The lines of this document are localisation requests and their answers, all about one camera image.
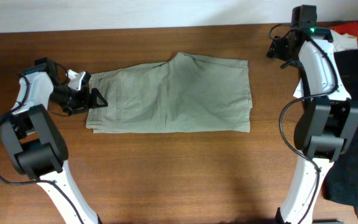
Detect white garment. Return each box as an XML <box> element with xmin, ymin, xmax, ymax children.
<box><xmin>331</xmin><ymin>30</ymin><xmax>358</xmax><ymax>52</ymax></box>

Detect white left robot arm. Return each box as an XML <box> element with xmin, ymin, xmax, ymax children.
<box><xmin>0</xmin><ymin>58</ymin><xmax>108</xmax><ymax>224</ymax></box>

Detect khaki shorts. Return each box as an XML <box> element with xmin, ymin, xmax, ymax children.
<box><xmin>86</xmin><ymin>53</ymin><xmax>252</xmax><ymax>133</ymax></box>

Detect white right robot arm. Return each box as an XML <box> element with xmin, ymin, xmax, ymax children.
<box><xmin>267</xmin><ymin>4</ymin><xmax>358</xmax><ymax>224</ymax></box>

